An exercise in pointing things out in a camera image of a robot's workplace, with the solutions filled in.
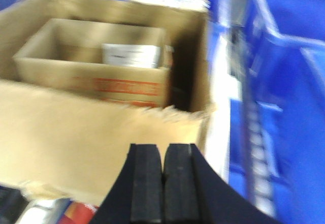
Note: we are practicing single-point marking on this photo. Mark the large worn cardboard box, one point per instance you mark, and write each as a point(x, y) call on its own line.
point(57, 143)

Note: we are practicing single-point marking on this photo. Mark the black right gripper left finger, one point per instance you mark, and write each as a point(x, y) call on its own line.
point(136, 195)

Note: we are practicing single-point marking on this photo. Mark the white shipping label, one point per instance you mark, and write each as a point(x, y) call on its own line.
point(138, 56)

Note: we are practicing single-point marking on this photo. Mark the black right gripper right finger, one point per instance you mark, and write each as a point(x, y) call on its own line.
point(195, 193)

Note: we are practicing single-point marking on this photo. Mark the small red-printed cardboard box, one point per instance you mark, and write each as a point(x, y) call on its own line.
point(67, 54)

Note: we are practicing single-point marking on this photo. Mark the large blue plastic bin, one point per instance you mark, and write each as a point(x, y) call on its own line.
point(279, 45)

